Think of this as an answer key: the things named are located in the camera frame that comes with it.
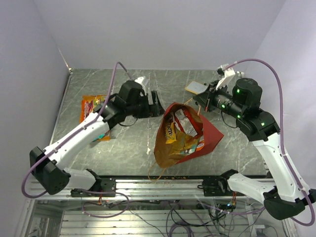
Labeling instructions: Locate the gold brown snack packet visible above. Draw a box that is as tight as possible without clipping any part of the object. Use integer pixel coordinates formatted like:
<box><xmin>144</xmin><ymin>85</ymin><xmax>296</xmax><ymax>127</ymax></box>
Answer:
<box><xmin>169</xmin><ymin>132</ymin><xmax>200</xmax><ymax>156</ymax></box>

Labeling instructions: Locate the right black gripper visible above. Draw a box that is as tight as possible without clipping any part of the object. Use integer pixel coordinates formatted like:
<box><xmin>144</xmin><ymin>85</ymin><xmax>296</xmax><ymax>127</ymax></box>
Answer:
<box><xmin>193</xmin><ymin>79</ymin><xmax>245</xmax><ymax>119</ymax></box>

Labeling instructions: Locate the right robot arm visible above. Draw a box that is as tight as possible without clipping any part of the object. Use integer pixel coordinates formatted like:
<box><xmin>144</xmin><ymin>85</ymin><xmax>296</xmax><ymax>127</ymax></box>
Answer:
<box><xmin>193</xmin><ymin>78</ymin><xmax>316</xmax><ymax>220</ymax></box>

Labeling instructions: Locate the yellow candy packet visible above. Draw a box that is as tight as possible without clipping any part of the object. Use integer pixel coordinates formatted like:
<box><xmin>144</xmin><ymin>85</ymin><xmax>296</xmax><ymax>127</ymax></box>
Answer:
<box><xmin>165</xmin><ymin>117</ymin><xmax>176</xmax><ymax>144</ymax></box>

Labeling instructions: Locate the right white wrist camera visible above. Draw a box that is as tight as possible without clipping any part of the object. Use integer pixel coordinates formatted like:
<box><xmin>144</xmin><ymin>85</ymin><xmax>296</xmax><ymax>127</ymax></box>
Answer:
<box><xmin>215</xmin><ymin>64</ymin><xmax>244</xmax><ymax>90</ymax></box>

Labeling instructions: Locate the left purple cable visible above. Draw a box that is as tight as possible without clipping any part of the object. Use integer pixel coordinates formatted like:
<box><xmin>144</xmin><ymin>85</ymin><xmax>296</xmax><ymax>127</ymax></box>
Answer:
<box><xmin>21</xmin><ymin>61</ymin><xmax>133</xmax><ymax>198</ymax></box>

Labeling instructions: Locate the red paper bag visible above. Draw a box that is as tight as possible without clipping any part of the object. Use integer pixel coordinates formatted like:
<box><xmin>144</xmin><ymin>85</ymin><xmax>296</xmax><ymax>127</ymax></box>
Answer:
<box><xmin>150</xmin><ymin>103</ymin><xmax>224</xmax><ymax>181</ymax></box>

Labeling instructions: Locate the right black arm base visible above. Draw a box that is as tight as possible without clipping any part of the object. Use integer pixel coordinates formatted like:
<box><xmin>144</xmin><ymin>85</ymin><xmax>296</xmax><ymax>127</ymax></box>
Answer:
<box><xmin>197</xmin><ymin>176</ymin><xmax>228</xmax><ymax>197</ymax></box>

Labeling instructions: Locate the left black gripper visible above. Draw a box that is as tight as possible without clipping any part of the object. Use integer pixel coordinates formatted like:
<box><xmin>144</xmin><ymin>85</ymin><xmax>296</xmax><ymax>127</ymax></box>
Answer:
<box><xmin>126</xmin><ymin>90</ymin><xmax>165</xmax><ymax>119</ymax></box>

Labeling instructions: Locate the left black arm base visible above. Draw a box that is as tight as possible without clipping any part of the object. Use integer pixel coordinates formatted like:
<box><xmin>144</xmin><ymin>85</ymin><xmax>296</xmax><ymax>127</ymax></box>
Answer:
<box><xmin>71</xmin><ymin>178</ymin><xmax>116</xmax><ymax>198</ymax></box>

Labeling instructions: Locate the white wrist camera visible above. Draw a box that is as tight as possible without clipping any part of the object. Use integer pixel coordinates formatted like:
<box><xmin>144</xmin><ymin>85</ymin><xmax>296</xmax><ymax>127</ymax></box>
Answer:
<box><xmin>135</xmin><ymin>77</ymin><xmax>149</xmax><ymax>94</ymax></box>
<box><xmin>215</xmin><ymin>64</ymin><xmax>244</xmax><ymax>90</ymax></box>

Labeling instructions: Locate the red yellow snack packet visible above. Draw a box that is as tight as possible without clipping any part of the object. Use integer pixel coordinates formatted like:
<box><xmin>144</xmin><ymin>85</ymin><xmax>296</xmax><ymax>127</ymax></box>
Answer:
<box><xmin>80</xmin><ymin>95</ymin><xmax>106</xmax><ymax>122</ymax></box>

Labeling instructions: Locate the aluminium frame rail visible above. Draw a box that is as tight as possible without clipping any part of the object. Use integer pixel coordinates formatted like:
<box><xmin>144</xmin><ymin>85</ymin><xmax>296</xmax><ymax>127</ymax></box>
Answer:
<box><xmin>26</xmin><ymin>179</ymin><xmax>275</xmax><ymax>201</ymax></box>

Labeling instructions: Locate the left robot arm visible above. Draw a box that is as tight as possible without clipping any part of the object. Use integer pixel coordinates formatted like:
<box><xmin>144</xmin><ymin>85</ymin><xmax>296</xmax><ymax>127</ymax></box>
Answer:
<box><xmin>30</xmin><ymin>80</ymin><xmax>164</xmax><ymax>196</ymax></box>

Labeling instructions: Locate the teal snack packet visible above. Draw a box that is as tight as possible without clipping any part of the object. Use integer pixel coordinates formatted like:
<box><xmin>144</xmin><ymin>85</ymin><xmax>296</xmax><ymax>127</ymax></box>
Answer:
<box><xmin>93</xmin><ymin>133</ymin><xmax>106</xmax><ymax>142</ymax></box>

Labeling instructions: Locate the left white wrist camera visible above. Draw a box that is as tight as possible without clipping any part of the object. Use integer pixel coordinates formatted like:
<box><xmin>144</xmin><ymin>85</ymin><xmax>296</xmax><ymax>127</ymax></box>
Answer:
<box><xmin>135</xmin><ymin>77</ymin><xmax>149</xmax><ymax>94</ymax></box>

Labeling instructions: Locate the orange kettle chips bag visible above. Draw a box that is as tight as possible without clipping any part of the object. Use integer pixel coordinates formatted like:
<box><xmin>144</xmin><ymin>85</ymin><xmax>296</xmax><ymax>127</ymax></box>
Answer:
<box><xmin>79</xmin><ymin>95</ymin><xmax>112</xmax><ymax>142</ymax></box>

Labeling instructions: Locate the orange snack packet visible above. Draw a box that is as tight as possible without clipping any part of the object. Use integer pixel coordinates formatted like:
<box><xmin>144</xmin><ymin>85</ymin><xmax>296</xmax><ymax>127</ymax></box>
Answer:
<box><xmin>183</xmin><ymin>140</ymin><xmax>204</xmax><ymax>155</ymax></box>

